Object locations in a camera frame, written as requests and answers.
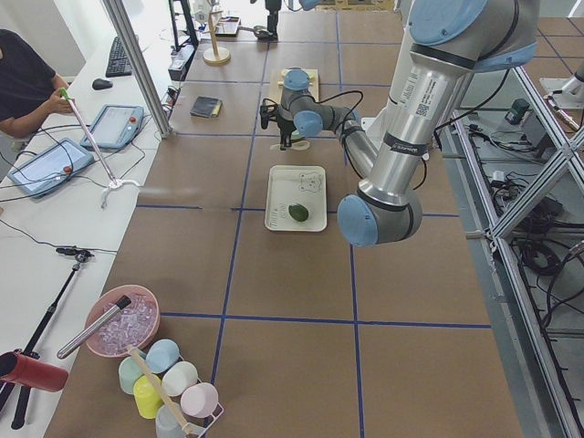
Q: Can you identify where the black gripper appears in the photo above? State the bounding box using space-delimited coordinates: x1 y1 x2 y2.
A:
276 113 297 141

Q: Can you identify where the white plastic spoon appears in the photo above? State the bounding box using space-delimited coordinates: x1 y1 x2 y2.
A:
270 140 310 151

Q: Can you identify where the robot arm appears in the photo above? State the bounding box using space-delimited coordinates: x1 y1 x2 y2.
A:
276 68 378 178
338 1 540 246

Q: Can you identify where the light green bowl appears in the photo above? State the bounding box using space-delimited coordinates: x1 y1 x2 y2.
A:
291 130 305 142

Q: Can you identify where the pink bowl of ice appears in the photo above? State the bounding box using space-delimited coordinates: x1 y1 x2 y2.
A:
86 285 161 358

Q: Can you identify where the bamboo cutting board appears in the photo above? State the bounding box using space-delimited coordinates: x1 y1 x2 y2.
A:
267 68 319 103

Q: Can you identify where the white bear tray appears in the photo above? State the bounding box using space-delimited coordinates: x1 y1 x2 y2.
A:
265 165 328 232

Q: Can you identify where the grey folded cloth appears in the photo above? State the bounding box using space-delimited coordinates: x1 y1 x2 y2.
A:
190 96 223 119

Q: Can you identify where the green avocado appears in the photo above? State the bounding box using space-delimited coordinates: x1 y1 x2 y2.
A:
287 203 309 223

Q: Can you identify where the wooden mug tree stand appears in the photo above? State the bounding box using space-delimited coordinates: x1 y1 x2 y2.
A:
203 1 231 67

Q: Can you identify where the far teach pendant tablet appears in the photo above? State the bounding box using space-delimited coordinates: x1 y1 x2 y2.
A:
89 104 144 151

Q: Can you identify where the teach pendant tablet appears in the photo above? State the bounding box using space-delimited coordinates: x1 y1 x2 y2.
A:
7 138 94 198
89 104 144 151

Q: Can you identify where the black keyboard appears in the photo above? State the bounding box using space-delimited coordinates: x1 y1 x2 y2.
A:
105 36 132 78

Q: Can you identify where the pink grabber stick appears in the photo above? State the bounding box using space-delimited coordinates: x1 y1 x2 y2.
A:
58 88 141 209

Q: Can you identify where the black computer mouse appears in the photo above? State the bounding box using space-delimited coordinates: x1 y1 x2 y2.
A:
92 78 113 90

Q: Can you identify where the black tripod stick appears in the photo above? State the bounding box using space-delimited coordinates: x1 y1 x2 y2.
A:
1 246 94 430

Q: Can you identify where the near teach pendant tablet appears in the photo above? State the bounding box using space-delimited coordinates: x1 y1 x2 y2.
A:
7 138 94 198

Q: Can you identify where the blue cup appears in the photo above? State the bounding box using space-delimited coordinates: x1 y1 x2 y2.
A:
146 339 180 374

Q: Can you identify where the person in black shirt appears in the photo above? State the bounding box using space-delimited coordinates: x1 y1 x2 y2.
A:
1 29 72 139

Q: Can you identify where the white cup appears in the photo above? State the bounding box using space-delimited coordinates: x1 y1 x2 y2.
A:
162 360 199 397

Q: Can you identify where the pink cup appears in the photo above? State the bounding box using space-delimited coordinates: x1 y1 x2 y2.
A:
180 382 219 418

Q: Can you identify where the green cup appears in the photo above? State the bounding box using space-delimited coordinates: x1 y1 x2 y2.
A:
118 356 143 395

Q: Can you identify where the yellow cup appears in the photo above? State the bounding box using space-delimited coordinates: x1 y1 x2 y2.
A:
133 375 163 420

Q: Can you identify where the red cylinder container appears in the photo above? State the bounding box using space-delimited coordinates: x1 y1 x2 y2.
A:
1 351 68 392

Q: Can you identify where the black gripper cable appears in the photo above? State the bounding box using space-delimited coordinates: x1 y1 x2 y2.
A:
314 89 366 133

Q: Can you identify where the aluminium frame post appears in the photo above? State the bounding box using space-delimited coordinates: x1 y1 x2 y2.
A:
103 0 172 139

